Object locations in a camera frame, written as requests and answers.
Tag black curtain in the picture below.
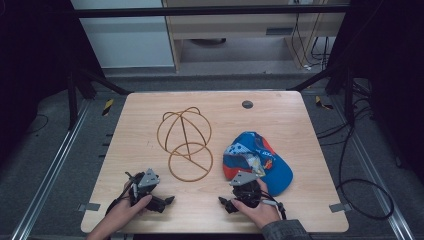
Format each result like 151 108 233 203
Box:
324 0 424 186
0 0 105 168

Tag person's left hand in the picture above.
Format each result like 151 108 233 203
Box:
99 180 153 235

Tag black horizontal frame bar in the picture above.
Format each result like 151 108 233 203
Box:
64 4 351 19

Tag blue and red cap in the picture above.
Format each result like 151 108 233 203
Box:
222 130 295 197

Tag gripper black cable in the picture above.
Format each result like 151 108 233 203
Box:
105 185 135 216
261 190 288 221

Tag black hanging desk cables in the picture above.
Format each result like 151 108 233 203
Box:
290 0 332 72

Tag person's right hand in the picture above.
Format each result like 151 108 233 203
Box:
231 178 282 230

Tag black metal stand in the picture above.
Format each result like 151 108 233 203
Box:
287 61 356 127
65 64 132 132

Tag golden wire hat stand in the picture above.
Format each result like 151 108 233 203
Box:
156 106 215 183

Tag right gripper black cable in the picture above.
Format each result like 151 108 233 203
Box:
261 190 288 221

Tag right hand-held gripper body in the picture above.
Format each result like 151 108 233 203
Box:
228 170 264 210

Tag white cabinet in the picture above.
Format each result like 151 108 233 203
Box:
70 0 176 69

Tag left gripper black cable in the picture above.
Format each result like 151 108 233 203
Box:
105 185 135 216

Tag light wooden desk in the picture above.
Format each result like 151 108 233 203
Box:
161 0 351 73

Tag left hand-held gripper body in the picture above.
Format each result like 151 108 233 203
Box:
125 168 161 207

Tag silver metal floor rail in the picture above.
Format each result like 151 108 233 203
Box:
330 96 416 240
9 99 92 240

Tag grey metal table bracket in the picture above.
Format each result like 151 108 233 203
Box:
77 202 102 213
328 202 353 214

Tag black looped floor cable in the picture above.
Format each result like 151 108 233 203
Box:
315 96 395 221

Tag yellow and black tape strip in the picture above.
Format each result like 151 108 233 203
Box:
314 95 334 111
101 98 115 117

